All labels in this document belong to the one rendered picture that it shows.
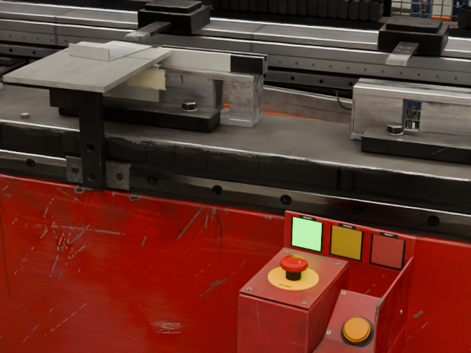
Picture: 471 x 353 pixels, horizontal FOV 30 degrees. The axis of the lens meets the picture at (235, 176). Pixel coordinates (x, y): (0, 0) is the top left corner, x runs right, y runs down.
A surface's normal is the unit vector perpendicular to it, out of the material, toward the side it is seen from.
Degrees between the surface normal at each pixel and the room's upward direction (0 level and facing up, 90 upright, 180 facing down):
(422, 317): 90
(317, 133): 0
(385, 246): 90
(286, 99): 90
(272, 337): 90
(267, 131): 0
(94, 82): 0
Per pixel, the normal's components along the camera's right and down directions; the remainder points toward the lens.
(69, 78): 0.01, -0.93
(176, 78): -0.33, 0.34
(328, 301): 0.89, 0.18
